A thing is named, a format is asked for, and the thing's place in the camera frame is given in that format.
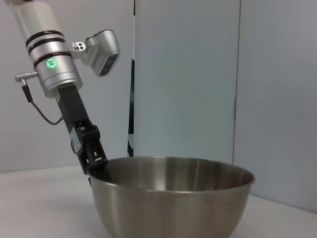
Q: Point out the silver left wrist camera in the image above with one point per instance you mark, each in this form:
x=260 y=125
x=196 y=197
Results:
x=101 y=52

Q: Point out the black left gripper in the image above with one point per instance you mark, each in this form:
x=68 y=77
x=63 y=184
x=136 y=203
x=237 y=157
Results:
x=70 y=111

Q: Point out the pale grey partition panel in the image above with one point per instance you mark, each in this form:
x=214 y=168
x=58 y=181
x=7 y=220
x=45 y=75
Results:
x=185 y=74

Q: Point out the stainless steel mixing bowl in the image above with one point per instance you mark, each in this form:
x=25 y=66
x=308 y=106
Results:
x=173 y=210

